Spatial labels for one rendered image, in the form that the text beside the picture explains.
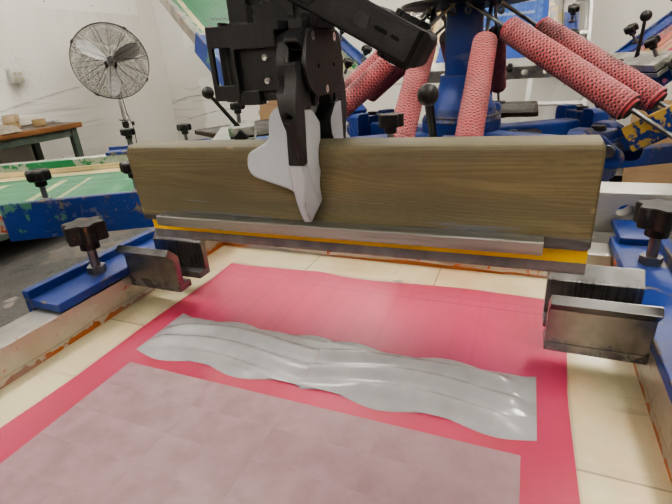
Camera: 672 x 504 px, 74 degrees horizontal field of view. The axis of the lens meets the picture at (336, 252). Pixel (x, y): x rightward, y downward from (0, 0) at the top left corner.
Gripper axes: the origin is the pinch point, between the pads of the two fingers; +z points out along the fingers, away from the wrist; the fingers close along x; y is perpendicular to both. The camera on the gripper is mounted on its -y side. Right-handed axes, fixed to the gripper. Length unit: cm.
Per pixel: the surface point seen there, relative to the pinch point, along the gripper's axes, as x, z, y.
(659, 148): -114, 17, -50
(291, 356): 5.1, 13.3, 2.3
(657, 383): 3.2, 10.9, -25.5
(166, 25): -415, -58, 366
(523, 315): -8.3, 13.6, -17.0
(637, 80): -72, -4, -35
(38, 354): 12.6, 12.8, 25.3
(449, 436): 9.7, 13.7, -12.5
